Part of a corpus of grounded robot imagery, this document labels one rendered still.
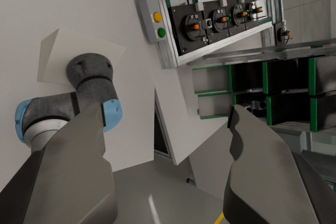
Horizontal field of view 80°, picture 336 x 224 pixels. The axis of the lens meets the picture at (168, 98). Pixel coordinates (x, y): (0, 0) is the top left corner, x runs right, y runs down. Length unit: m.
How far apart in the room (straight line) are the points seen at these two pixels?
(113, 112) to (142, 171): 1.72
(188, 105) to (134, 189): 1.28
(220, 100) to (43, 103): 0.86
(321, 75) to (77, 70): 0.85
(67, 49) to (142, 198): 1.95
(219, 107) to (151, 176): 1.43
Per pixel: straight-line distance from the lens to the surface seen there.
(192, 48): 1.14
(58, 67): 0.74
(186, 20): 1.11
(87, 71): 0.67
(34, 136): 0.57
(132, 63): 1.00
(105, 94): 0.61
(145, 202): 2.46
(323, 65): 0.94
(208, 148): 2.17
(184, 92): 1.24
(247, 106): 1.02
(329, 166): 1.88
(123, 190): 2.22
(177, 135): 1.24
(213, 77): 1.11
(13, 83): 0.84
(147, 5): 0.99
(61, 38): 0.67
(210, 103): 1.15
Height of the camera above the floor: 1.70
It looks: 47 degrees down
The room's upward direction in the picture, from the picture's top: 94 degrees clockwise
